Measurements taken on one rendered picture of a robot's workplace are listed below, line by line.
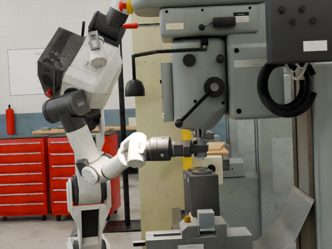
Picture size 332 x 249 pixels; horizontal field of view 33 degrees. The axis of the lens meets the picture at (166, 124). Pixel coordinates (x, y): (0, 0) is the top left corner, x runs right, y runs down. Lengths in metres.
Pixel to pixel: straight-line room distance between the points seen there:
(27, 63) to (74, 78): 9.13
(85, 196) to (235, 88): 1.00
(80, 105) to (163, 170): 1.67
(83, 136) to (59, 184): 4.56
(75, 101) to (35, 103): 9.16
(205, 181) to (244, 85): 0.60
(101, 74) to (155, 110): 1.51
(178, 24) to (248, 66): 0.28
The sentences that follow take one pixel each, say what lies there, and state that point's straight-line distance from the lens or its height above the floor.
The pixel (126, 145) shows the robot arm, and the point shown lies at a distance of 2.13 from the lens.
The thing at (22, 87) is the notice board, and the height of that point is 1.71.
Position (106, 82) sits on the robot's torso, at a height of 1.50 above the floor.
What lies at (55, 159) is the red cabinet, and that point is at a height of 0.74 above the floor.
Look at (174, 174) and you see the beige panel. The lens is 3.80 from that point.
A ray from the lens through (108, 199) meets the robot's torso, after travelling 2.66.
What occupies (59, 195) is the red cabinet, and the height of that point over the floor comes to 0.31.
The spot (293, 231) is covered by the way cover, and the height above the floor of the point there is 0.94.
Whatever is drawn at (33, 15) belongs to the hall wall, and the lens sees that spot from 11.45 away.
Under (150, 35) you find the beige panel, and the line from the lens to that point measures 3.78.
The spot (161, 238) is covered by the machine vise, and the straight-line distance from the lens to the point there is 1.87.
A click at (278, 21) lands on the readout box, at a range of 1.72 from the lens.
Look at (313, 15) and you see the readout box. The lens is 1.74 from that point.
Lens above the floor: 1.44
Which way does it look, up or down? 3 degrees down
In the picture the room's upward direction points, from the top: 3 degrees counter-clockwise
